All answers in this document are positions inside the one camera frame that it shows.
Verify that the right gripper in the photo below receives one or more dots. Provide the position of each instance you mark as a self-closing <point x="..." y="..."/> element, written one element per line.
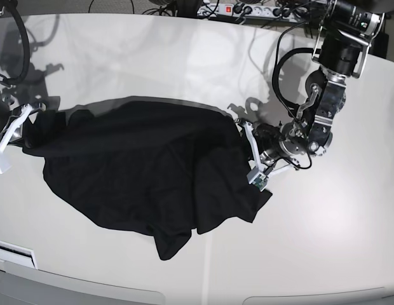
<point x="12" y="127"/>

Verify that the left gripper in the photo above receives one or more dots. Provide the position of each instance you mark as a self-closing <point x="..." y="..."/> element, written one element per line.
<point x="262" y="142"/>

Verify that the black t-shirt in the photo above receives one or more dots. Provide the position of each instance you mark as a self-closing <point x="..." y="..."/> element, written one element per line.
<point x="159" y="169"/>

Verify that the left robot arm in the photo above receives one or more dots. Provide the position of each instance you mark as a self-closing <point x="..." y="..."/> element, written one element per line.
<point x="345" y="34"/>

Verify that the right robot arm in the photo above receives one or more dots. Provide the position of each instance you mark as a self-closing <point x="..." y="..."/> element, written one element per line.
<point x="16" y="62"/>

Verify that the white panel at table edge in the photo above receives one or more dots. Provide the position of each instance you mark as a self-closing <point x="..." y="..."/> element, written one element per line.
<point x="17" y="255"/>

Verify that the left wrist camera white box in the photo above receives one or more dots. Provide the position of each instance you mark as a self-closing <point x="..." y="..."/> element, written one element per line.
<point x="258" y="179"/>

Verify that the white power strip red switch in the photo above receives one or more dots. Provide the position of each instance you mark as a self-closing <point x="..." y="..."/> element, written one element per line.
<point x="240" y="12"/>

